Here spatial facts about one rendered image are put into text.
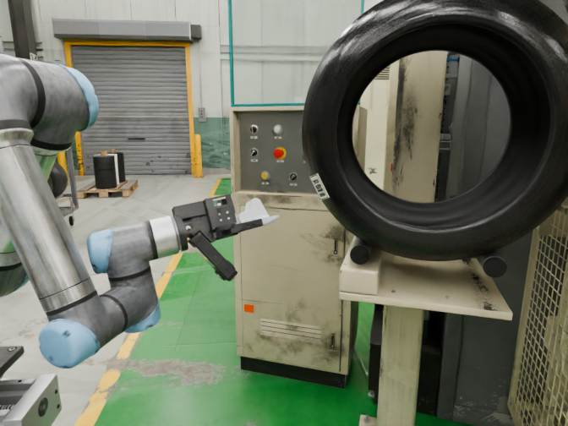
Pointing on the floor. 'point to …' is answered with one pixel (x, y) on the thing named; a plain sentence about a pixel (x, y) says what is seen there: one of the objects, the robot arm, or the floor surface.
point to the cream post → (425, 165)
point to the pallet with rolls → (108, 177)
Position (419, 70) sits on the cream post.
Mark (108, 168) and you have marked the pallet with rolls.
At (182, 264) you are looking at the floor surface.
